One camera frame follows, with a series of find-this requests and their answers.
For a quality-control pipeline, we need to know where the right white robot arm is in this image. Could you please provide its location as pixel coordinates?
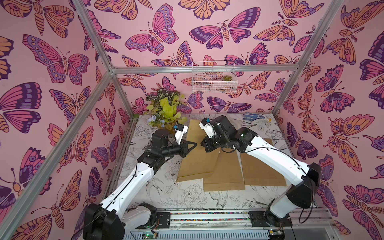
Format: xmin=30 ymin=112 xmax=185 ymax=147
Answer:
xmin=199 ymin=115 xmax=321 ymax=225

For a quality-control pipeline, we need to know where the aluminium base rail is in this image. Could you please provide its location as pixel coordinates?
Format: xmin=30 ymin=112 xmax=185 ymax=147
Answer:
xmin=121 ymin=209 xmax=343 ymax=240

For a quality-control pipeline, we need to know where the small succulent in basket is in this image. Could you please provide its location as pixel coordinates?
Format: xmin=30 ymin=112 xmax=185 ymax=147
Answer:
xmin=222 ymin=75 xmax=233 ymax=82

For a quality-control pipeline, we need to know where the white wire basket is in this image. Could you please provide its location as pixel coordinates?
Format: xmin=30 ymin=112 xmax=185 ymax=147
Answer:
xmin=191 ymin=65 xmax=238 ymax=95

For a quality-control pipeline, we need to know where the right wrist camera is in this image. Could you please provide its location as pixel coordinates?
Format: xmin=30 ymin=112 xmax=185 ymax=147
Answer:
xmin=199 ymin=118 xmax=216 ymax=139

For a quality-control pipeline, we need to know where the brown kraft file bag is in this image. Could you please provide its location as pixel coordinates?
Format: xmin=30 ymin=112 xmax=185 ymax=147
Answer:
xmin=203 ymin=152 xmax=245 ymax=192

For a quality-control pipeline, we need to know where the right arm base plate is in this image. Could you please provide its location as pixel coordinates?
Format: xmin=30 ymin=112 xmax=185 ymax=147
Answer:
xmin=248 ymin=211 xmax=293 ymax=227

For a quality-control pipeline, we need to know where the blue dotted knit glove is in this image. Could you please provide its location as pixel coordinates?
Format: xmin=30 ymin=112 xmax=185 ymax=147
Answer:
xmin=243 ymin=112 xmax=265 ymax=122

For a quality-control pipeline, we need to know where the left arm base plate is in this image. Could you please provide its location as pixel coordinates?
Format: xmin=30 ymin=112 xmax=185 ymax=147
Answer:
xmin=136 ymin=212 xmax=171 ymax=230

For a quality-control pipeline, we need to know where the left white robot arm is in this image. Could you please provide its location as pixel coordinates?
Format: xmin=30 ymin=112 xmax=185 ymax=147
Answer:
xmin=80 ymin=124 xmax=197 ymax=240

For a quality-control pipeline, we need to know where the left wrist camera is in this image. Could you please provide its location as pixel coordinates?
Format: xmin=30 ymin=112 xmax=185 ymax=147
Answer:
xmin=174 ymin=123 xmax=188 ymax=145

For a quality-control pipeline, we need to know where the aluminium frame post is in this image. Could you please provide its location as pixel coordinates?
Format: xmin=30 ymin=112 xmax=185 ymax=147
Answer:
xmin=272 ymin=0 xmax=344 ymax=116

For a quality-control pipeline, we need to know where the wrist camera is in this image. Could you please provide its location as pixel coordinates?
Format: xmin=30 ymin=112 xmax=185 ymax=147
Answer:
xmin=199 ymin=118 xmax=216 ymax=139
xmin=174 ymin=123 xmax=188 ymax=145

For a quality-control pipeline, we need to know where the potted green plant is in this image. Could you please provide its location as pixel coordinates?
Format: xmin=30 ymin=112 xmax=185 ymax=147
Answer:
xmin=144 ymin=88 xmax=188 ymax=131

